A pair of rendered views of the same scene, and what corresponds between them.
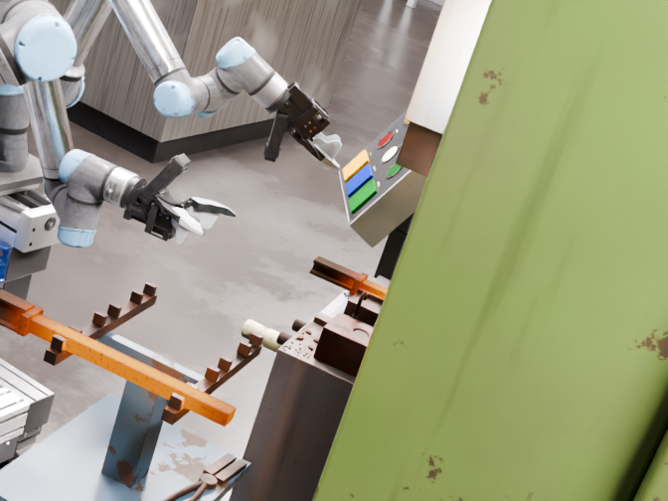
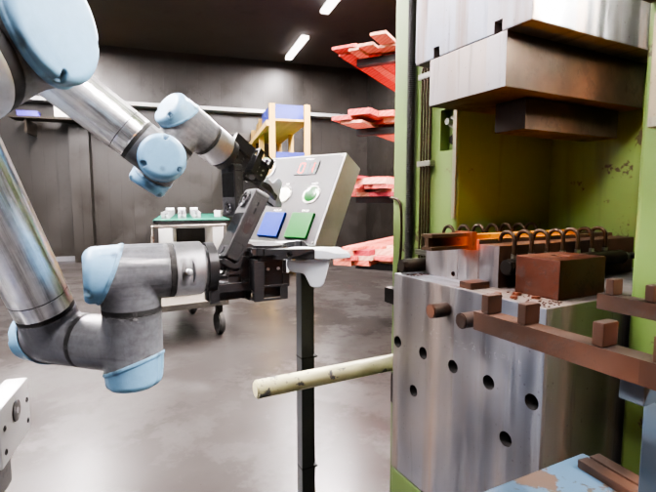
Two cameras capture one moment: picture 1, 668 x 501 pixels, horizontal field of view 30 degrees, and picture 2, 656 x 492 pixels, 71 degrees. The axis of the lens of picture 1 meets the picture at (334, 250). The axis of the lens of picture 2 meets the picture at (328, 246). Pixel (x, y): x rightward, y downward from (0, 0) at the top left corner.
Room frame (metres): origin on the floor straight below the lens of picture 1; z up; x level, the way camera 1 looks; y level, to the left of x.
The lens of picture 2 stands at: (1.70, 0.72, 1.07)
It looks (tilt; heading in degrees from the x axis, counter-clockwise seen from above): 6 degrees down; 318
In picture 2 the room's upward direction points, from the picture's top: straight up
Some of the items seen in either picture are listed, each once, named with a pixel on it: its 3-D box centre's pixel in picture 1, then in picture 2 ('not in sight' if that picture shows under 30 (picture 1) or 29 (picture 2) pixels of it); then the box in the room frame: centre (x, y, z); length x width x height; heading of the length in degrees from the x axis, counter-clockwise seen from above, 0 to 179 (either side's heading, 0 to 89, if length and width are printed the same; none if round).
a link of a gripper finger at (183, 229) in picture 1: (184, 231); (317, 267); (2.21, 0.29, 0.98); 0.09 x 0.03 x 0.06; 40
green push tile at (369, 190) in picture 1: (364, 198); (300, 225); (2.65, -0.03, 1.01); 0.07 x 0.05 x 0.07; 11
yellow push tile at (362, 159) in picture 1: (356, 167); not in sight; (2.85, 0.01, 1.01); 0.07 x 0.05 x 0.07; 11
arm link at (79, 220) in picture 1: (78, 215); (123, 345); (2.35, 0.52, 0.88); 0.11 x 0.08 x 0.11; 32
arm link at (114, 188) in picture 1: (122, 189); (189, 268); (2.31, 0.44, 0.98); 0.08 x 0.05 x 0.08; 166
